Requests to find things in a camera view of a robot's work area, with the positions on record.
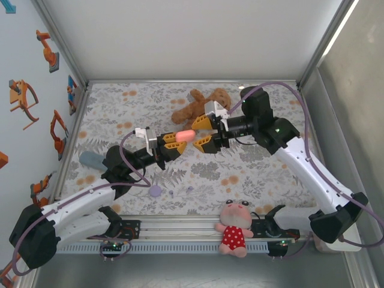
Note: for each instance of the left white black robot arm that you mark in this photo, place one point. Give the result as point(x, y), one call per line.
point(81, 198)

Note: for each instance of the pink plush toy dotted dress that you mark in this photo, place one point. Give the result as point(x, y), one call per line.
point(235, 237)

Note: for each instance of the aluminium frame side rail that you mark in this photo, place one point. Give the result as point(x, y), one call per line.
point(63, 178)
point(364, 273)

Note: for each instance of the brown teddy bear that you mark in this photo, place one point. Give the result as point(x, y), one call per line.
point(192, 111)

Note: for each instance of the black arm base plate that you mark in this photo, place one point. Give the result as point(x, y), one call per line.
point(132, 229)
point(260, 230)

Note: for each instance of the orange gripper claw sticker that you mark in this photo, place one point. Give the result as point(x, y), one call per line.
point(19, 100)

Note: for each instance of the blue-grey glasses case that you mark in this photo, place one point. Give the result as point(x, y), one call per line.
point(90, 159)

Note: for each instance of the blue orange machine sticker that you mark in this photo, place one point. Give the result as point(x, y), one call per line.
point(72, 96)

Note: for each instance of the floral table mat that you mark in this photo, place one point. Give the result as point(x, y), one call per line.
point(120, 102)

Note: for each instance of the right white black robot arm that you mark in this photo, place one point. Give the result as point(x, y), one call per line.
point(312, 177)

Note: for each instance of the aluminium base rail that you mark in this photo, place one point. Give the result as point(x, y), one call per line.
point(180, 229)

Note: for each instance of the blue wall sticker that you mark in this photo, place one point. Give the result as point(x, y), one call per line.
point(9, 6)

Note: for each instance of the orange block sticker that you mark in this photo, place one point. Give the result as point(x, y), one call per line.
point(3, 159)

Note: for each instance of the aluminium frame back bar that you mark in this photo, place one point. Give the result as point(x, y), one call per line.
point(192, 81)

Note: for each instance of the white tissue box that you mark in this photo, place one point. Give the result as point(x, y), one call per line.
point(345, 249)

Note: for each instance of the purple earbud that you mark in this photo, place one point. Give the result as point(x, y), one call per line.
point(190, 188)

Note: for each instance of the purple earbud charging case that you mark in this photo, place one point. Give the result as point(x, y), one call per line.
point(155, 191)

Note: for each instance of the pink earbud charging case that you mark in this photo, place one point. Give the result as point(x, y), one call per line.
point(186, 136)

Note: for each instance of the black circuit board with leds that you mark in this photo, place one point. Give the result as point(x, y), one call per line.
point(115, 245)
point(280, 243)

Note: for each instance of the aluminium frame post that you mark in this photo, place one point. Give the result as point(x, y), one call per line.
point(60, 42)
point(326, 42)

